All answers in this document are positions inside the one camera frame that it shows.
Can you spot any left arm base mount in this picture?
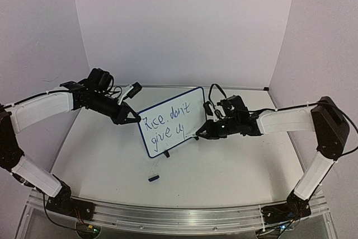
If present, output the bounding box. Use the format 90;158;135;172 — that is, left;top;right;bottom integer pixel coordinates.
45;185;95;221

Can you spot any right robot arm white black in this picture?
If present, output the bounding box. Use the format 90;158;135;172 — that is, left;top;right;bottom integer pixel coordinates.
195;96;350;209

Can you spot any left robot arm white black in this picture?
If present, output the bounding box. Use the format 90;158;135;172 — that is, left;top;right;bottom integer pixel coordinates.
1;68;142;214

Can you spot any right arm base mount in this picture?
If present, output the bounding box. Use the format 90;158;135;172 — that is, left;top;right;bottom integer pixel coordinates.
261;198;311;224

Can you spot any right camera black cable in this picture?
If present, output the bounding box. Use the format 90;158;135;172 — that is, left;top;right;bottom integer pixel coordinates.
208;83;227;104

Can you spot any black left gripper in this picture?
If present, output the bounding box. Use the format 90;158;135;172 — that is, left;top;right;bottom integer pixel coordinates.
87;91;142;125

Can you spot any blue framed whiteboard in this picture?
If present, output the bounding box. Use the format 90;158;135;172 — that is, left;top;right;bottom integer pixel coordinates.
138;87;206;158

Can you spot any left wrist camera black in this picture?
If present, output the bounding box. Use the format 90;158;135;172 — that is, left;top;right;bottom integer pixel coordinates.
126;82;142;99

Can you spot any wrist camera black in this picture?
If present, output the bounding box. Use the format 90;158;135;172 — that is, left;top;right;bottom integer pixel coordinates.
203;101;213;116
126;82;142;99

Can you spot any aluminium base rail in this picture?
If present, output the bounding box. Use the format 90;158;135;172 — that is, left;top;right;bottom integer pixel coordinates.
15;190;337;238

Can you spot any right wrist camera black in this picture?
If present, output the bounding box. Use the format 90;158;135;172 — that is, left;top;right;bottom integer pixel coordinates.
203;101;213;116

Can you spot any wire whiteboard stand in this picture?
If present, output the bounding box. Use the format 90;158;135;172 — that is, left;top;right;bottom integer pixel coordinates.
163;136;199;158

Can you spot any blue marker cap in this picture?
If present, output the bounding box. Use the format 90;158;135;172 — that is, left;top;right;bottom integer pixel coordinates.
148;175;160;182

